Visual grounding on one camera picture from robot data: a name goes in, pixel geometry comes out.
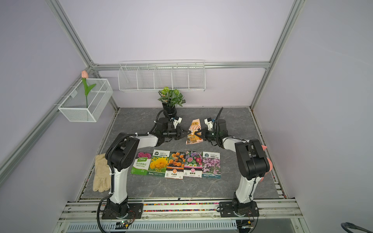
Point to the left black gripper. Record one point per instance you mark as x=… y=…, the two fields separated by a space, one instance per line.
x=185 y=130

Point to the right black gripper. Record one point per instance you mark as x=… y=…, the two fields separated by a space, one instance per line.
x=200 y=136

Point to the pink shop seed packet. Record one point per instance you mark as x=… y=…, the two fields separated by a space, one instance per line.
x=192 y=138

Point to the purple flower seed packet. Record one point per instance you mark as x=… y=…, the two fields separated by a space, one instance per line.
x=211 y=165

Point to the pink zinnia seed packet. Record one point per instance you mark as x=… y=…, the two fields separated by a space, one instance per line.
x=193 y=164

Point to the orange marigold seed packet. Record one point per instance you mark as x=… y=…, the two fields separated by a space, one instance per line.
x=175 y=166

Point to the yellow marigold seed packet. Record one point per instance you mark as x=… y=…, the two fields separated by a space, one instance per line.
x=158 y=163

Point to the green seed packet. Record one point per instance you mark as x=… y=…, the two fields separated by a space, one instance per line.
x=141 y=163

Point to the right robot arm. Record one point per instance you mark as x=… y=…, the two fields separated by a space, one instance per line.
x=252 y=160

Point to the black vase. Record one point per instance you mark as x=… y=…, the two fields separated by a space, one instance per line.
x=170 y=111

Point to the green artificial plant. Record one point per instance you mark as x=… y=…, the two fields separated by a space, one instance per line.
x=171 y=97

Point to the pink watering can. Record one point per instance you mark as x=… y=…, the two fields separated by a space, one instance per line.
x=265 y=163

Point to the white vent grille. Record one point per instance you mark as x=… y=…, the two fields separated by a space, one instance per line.
x=170 y=226

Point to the beige work glove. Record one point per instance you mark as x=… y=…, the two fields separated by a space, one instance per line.
x=102 y=178

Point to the white mesh basket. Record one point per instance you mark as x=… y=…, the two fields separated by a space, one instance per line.
x=73 y=107

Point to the pink artificial tulip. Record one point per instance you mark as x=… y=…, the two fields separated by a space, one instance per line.
x=87 y=88

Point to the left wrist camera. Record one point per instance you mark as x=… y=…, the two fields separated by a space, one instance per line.
x=176 y=121

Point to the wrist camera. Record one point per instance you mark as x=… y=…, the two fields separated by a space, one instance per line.
x=176 y=121
x=209 y=122

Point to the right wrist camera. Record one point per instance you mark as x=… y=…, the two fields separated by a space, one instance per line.
x=209 y=122

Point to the white wire wall shelf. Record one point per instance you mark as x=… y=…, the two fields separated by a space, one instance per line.
x=154 y=75

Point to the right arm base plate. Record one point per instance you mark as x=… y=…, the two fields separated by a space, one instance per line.
x=234 y=209

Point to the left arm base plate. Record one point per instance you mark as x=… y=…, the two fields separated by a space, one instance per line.
x=126 y=211

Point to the aluminium front rail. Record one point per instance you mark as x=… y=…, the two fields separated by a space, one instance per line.
x=154 y=209

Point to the black cable corner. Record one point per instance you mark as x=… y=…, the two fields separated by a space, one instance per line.
x=348 y=227

